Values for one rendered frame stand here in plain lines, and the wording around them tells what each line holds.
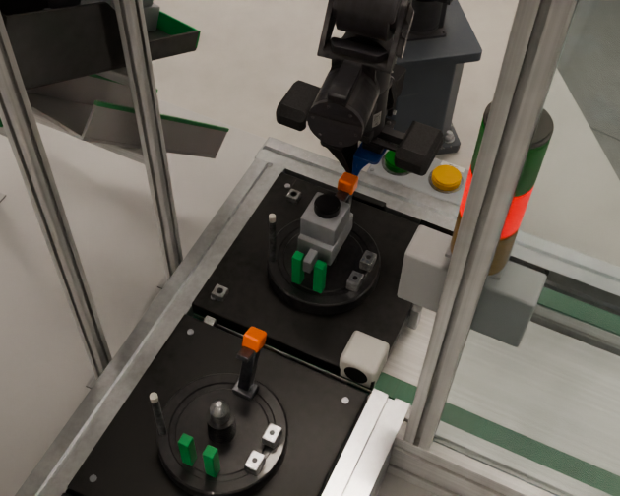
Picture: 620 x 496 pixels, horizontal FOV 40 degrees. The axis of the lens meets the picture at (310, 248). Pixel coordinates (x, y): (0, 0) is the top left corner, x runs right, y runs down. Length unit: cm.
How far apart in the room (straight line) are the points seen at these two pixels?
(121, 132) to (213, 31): 62
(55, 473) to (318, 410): 29
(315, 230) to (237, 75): 56
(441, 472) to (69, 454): 41
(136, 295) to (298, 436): 35
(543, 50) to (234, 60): 102
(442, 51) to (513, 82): 69
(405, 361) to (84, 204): 54
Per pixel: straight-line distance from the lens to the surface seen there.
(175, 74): 149
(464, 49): 124
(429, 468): 101
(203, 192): 130
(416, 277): 77
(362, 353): 98
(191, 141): 110
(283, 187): 115
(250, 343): 90
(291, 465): 94
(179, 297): 107
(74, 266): 93
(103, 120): 94
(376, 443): 97
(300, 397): 98
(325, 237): 97
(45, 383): 115
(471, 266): 70
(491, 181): 62
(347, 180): 102
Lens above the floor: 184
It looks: 53 degrees down
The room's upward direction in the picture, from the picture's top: 2 degrees clockwise
